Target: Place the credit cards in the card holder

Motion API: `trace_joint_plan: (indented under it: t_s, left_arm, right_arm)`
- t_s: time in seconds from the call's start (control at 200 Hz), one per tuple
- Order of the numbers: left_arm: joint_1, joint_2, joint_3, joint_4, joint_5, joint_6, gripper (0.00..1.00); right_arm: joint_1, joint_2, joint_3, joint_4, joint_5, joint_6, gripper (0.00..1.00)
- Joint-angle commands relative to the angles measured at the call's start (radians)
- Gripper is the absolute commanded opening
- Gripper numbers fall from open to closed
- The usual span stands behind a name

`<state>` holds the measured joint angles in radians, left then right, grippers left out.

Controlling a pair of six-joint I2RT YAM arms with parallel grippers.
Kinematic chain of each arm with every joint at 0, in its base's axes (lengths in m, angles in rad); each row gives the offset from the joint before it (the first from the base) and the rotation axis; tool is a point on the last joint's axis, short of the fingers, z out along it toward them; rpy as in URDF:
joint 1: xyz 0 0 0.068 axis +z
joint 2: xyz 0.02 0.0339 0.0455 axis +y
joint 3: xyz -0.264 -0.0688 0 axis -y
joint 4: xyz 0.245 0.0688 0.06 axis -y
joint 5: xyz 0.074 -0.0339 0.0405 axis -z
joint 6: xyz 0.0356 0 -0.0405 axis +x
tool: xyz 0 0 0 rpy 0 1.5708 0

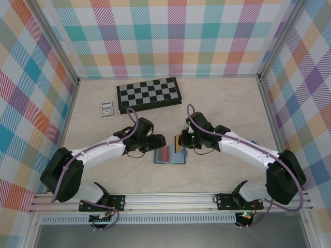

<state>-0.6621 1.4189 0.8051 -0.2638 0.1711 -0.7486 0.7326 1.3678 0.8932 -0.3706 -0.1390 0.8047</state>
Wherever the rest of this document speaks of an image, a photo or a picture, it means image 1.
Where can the gold credit card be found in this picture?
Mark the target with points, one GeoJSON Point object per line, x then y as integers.
{"type": "Point", "coordinates": [177, 144]}

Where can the red credit card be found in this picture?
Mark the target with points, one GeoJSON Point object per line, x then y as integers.
{"type": "Point", "coordinates": [166, 155]}

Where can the blue leather card holder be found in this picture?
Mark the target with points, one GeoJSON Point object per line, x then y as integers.
{"type": "Point", "coordinates": [179, 159]}

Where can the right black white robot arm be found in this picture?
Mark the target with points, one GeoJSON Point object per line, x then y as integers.
{"type": "Point", "coordinates": [282, 180]}

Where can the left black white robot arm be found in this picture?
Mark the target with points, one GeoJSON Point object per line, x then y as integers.
{"type": "Point", "coordinates": [62, 178]}

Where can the small grey card case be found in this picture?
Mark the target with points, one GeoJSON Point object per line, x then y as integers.
{"type": "Point", "coordinates": [107, 109]}

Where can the black grey folding chessboard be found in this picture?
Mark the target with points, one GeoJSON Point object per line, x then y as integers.
{"type": "Point", "coordinates": [147, 94]}

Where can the small blue plastic object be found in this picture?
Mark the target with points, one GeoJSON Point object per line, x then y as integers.
{"type": "Point", "coordinates": [254, 142]}

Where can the small circuit board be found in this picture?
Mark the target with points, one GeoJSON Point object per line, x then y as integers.
{"type": "Point", "coordinates": [245, 216]}
{"type": "Point", "coordinates": [102, 216]}

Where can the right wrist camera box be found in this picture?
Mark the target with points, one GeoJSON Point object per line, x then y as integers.
{"type": "Point", "coordinates": [189, 128]}

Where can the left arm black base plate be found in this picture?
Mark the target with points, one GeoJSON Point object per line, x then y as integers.
{"type": "Point", "coordinates": [117, 202]}

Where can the long aluminium mounting rail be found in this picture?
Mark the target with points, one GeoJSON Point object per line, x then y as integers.
{"type": "Point", "coordinates": [168, 202]}

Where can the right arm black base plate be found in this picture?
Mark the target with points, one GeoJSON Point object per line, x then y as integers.
{"type": "Point", "coordinates": [225, 201]}

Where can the aluminium frame side rail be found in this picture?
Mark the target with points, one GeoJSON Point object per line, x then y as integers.
{"type": "Point", "coordinates": [271, 116]}
{"type": "Point", "coordinates": [68, 118]}

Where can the aluminium frame post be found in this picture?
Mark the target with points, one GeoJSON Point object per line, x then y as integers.
{"type": "Point", "coordinates": [280, 38]}
{"type": "Point", "coordinates": [55, 44]}

